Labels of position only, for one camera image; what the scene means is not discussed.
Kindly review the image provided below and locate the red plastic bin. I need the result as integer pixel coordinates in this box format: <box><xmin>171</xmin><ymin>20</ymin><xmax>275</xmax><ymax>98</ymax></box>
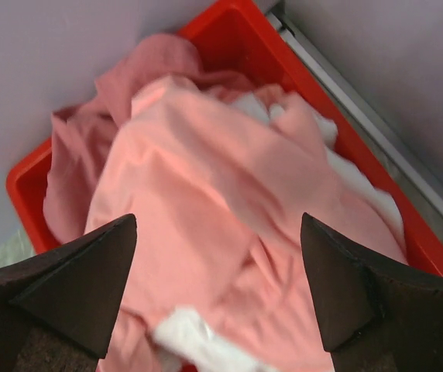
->
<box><xmin>6</xmin><ymin>1</ymin><xmax>443</xmax><ymax>276</ymax></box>

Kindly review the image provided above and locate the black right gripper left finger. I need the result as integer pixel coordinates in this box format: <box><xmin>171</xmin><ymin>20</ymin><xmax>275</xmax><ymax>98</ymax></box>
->
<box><xmin>0</xmin><ymin>214</ymin><xmax>137</xmax><ymax>371</ymax></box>

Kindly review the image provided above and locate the white printed t shirt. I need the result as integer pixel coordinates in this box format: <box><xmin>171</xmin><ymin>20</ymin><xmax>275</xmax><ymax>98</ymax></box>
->
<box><xmin>152</xmin><ymin>106</ymin><xmax>406</xmax><ymax>371</ymax></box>

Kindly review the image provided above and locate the dusty pink t shirt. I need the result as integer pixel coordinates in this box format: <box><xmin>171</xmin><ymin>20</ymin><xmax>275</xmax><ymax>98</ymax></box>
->
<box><xmin>43</xmin><ymin>33</ymin><xmax>255</xmax><ymax>243</ymax></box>

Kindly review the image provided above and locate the aluminium frame rail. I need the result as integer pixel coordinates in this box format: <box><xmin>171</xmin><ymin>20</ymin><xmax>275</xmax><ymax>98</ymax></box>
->
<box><xmin>265</xmin><ymin>1</ymin><xmax>443</xmax><ymax>242</ymax></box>

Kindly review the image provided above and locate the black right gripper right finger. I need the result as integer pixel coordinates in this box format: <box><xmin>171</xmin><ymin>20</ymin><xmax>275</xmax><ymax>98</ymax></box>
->
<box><xmin>300</xmin><ymin>214</ymin><xmax>443</xmax><ymax>371</ymax></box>

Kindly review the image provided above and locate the salmon pink t shirt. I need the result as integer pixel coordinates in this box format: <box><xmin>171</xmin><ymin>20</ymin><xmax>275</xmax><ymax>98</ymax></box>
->
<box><xmin>86</xmin><ymin>77</ymin><xmax>396</xmax><ymax>371</ymax></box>

